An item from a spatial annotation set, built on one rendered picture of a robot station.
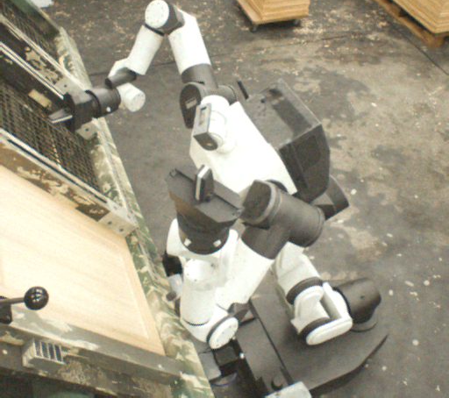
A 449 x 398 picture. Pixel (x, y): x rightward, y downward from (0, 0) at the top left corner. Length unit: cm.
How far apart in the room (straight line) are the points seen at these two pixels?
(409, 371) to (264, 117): 156
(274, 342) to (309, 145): 120
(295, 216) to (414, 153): 241
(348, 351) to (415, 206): 114
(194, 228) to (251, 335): 143
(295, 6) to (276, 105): 329
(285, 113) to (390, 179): 203
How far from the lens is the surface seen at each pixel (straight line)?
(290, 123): 115
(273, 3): 435
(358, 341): 225
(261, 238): 103
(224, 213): 71
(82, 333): 107
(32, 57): 203
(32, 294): 82
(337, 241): 274
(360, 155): 326
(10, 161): 130
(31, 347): 97
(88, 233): 141
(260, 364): 211
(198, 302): 99
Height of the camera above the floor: 211
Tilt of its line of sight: 44 degrees down
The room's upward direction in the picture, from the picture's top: straight up
